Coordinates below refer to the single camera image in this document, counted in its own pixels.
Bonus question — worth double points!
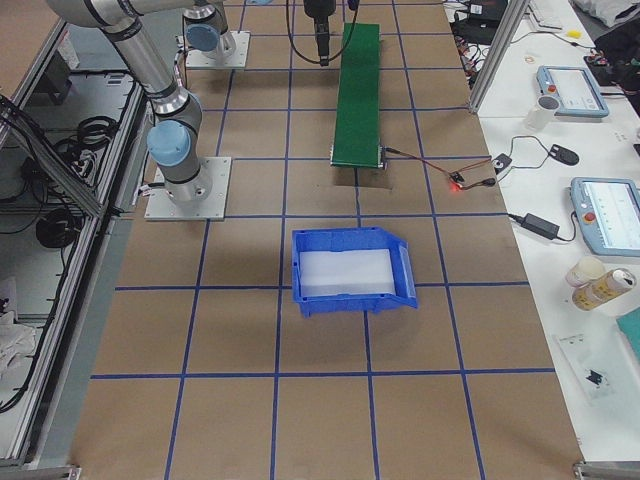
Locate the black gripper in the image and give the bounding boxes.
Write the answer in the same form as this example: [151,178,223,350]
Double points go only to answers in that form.
[303,0,332,67]

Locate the green conveyor belt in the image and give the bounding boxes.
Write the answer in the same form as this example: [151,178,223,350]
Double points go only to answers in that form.
[331,23,384,169]

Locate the blue plastic bin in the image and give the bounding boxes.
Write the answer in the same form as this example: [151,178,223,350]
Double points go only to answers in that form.
[291,227,418,317]

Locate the white foam bin liner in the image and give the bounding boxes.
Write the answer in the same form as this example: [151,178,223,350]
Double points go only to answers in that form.
[298,249,396,297]

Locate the white mug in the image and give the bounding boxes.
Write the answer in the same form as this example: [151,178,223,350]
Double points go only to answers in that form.
[524,95,560,131]

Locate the far teach pendant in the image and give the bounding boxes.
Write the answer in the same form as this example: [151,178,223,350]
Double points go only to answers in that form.
[536,66,609,118]

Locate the teach pendant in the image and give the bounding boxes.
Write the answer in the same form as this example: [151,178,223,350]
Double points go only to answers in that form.
[536,66,609,118]
[570,177,639,257]

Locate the black computer mouse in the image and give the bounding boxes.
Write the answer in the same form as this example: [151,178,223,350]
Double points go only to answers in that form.
[549,144,580,166]

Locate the black power adapter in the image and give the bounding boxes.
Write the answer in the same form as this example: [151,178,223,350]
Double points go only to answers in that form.
[508,213,559,240]

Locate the near teach pendant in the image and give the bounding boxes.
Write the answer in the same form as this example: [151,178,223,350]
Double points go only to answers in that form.
[570,177,639,257]

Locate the white paper cup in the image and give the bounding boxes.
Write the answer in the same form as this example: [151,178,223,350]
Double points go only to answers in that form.
[565,256,605,287]

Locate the yellow drink can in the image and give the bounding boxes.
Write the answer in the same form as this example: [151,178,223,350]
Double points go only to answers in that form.
[572,268,637,311]

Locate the clear plastic sheet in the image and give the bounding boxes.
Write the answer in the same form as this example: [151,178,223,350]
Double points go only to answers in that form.
[553,330,639,401]

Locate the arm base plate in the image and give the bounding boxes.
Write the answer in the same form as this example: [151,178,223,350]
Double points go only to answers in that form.
[186,31,251,70]
[145,157,232,221]

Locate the red conveyor power wire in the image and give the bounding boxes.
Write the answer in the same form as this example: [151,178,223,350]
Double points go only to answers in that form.
[383,146,497,193]

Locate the aluminium frame post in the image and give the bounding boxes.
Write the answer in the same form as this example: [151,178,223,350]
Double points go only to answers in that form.
[468,0,529,114]

